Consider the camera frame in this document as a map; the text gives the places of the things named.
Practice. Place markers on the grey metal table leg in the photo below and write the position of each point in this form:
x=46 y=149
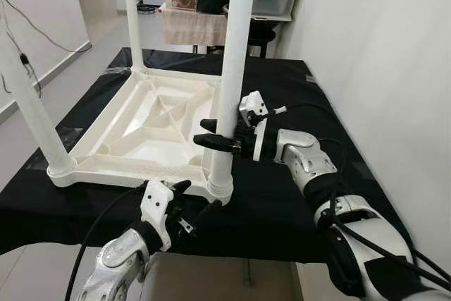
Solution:
x=247 y=273

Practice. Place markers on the black round floor object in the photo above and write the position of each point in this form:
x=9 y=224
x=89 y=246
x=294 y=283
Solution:
x=148 y=9

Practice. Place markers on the black round stool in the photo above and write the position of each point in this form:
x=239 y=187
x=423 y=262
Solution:
x=262 y=37

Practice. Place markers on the beige table cloth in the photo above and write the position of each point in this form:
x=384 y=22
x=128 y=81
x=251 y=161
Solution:
x=194 y=27

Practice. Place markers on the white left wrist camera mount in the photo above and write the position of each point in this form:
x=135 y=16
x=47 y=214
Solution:
x=156 y=206

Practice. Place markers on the clear plastic container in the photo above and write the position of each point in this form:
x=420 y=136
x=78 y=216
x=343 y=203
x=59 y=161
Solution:
x=276 y=3

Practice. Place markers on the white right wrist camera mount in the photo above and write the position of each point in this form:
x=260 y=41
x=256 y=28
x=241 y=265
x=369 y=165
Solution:
x=250 y=107

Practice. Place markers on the white plastic table top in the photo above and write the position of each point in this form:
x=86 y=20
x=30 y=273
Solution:
x=141 y=125

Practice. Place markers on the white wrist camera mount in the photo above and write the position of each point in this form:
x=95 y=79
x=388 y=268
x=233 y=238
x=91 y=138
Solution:
x=156 y=206
x=250 y=107

